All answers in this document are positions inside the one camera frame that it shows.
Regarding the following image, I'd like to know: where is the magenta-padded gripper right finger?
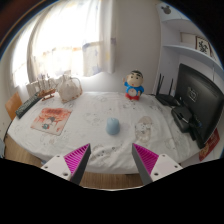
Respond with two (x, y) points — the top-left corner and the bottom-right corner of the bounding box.
(131, 143), (184, 186)

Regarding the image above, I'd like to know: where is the black router with antennas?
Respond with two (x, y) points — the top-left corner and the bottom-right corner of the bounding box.
(155, 73), (183, 108)

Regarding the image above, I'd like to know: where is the orange wooden chair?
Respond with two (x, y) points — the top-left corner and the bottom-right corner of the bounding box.
(4, 91), (23, 122)

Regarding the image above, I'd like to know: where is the white radiator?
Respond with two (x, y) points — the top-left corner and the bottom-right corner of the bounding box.
(25, 78), (46, 98)

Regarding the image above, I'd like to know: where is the wooden model sailing ship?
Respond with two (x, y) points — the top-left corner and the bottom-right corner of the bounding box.
(36, 73), (57, 102)

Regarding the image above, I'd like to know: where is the white shelf unit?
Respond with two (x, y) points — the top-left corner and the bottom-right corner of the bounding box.
(154, 3), (224, 98)

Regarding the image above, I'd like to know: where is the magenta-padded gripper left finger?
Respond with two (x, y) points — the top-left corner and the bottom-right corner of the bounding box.
(40, 143), (92, 186)

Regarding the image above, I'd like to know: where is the black keyboard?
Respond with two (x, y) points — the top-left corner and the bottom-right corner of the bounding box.
(15, 94), (43, 120)

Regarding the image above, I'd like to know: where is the orange printed mouse pad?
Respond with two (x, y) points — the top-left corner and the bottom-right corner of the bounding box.
(30, 107), (73, 136)

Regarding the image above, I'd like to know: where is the cartoon boy figurine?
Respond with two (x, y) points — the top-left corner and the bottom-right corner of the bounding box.
(122, 69), (146, 101)

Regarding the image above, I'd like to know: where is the white star-print curtain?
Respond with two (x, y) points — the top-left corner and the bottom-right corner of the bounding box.
(26, 0), (118, 84)

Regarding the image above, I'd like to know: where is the black box device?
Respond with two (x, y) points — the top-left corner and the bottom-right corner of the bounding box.
(170, 105), (203, 134)

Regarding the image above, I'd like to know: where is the light blue computer mouse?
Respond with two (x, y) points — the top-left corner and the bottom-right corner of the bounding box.
(105, 117), (121, 136)

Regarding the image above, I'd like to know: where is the large white conch shell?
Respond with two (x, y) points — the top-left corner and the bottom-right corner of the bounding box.
(57, 74), (83, 104)

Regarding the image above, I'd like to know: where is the black monitor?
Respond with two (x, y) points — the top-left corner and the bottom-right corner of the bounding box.
(174, 63), (224, 149)

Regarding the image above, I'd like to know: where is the white printed tablecloth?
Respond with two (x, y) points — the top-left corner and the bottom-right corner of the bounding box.
(6, 91), (204, 175)

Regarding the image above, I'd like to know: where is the red printed packet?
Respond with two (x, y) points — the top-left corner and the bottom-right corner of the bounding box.
(198, 128), (221, 163)

